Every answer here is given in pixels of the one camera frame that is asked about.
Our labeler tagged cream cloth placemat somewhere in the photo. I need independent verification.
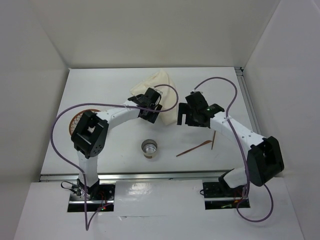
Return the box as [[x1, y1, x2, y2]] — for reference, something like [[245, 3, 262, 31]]
[[130, 69, 178, 126]]

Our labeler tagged copper fork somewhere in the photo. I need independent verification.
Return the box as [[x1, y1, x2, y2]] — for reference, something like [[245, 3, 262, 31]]
[[211, 131, 216, 150]]

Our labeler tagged copper knife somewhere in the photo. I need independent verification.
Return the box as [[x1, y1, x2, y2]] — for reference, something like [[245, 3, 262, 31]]
[[176, 140, 213, 157]]

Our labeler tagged metal cup with band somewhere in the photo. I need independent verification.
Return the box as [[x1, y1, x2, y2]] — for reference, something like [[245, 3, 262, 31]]
[[141, 139, 158, 159]]

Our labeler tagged patterned ceramic plate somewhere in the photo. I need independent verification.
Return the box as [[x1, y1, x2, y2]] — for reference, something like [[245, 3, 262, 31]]
[[68, 108, 100, 136]]

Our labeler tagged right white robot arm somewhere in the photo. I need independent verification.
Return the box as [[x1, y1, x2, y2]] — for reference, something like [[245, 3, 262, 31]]
[[177, 91, 285, 196]]

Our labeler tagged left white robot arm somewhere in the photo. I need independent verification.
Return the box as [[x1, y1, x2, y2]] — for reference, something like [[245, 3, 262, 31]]
[[71, 88, 162, 200]]

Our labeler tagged aluminium rail right side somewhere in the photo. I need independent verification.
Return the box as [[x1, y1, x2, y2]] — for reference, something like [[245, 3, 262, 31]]
[[234, 67, 261, 134]]

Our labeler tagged aluminium rail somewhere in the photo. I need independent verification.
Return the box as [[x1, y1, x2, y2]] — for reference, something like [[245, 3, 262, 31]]
[[234, 67, 261, 134], [39, 170, 226, 182]]

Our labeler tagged aluminium rail front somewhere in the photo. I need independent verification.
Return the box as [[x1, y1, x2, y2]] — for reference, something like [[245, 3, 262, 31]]
[[39, 170, 226, 182]]

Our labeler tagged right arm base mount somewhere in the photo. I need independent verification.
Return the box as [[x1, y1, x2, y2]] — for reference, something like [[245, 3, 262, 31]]
[[199, 181, 250, 210]]

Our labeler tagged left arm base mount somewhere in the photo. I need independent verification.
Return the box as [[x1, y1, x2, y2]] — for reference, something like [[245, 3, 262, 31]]
[[60, 181, 116, 213]]

